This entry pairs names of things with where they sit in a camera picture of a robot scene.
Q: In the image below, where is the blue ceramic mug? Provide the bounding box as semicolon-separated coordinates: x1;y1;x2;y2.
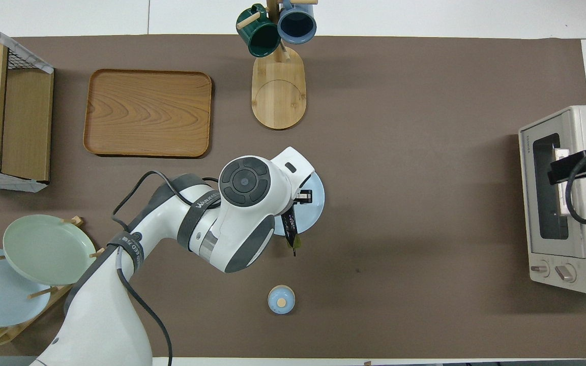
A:
277;0;318;45

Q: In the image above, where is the pale green plate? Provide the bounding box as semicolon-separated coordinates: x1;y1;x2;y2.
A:
3;215;97;286

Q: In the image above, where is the small light blue plate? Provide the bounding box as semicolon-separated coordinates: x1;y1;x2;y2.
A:
273;172;326;236

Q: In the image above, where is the wooden serving tray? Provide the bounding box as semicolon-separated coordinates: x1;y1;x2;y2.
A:
83;69;213;158

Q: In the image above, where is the dark green ceramic mug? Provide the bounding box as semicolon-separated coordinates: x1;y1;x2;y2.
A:
236;4;282;58

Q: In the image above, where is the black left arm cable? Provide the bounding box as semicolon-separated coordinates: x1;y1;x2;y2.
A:
112;170;222;366

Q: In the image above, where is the wire shelf with wooden boards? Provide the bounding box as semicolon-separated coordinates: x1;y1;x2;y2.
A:
0;11;54;193

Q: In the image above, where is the brown table mat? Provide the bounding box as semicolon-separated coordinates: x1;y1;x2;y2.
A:
0;35;586;359

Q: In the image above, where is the wooden plate rack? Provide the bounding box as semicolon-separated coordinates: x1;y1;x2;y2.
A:
0;216;106;348

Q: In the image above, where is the wooden mug tree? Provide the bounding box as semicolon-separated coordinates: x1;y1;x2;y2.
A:
236;0;319;130

